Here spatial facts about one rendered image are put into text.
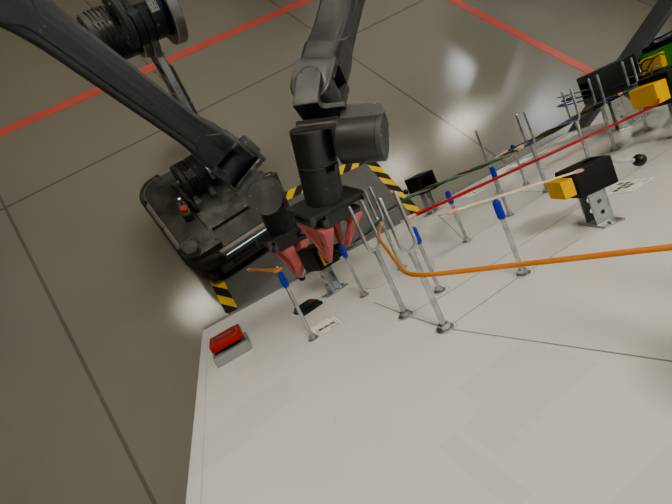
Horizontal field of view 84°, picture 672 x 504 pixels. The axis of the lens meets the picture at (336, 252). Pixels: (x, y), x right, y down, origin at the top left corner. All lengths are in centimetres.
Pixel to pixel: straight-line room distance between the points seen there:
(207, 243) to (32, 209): 122
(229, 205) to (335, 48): 137
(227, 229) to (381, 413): 155
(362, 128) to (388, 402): 31
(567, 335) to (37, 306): 221
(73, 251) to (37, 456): 95
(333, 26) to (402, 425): 49
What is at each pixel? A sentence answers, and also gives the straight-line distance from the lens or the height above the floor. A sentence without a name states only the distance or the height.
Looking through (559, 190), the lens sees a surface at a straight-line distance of 49.
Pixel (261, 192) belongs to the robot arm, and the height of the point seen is 122.
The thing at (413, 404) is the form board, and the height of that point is 138.
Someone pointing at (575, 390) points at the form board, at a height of 144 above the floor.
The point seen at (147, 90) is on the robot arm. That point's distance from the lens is 60.
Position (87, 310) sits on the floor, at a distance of 215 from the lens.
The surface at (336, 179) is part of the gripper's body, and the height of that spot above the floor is 128.
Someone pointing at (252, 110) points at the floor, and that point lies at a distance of 271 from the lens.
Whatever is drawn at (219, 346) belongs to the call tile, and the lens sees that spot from 59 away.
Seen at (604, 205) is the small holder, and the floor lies 134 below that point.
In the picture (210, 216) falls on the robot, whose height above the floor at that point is 26.
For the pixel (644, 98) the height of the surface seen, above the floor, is 130.
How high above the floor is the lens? 167
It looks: 60 degrees down
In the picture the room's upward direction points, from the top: straight up
